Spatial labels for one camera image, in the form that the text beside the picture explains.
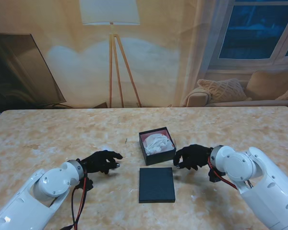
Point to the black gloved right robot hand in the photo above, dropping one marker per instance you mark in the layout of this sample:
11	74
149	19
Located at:
194	157

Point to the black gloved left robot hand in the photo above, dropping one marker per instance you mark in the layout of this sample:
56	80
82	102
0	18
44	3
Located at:
98	161

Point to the black gift box pink inside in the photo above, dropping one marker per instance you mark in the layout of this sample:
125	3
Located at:
158	158

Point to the white plastic bag orange print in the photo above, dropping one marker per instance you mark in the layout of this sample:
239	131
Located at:
157	143

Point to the black gift box lid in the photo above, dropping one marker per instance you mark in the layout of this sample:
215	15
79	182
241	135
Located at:
156	187

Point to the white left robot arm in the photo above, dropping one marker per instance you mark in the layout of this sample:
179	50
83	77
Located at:
31	194

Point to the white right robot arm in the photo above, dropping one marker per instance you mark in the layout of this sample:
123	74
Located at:
254	182

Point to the printed living room backdrop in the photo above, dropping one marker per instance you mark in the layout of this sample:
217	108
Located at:
158	60

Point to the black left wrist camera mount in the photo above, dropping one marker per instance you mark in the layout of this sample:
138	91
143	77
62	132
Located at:
87	184

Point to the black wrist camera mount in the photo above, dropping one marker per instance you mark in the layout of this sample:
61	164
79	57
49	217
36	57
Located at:
216	177
87	184

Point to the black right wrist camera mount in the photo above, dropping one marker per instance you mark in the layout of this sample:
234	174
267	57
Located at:
216	177

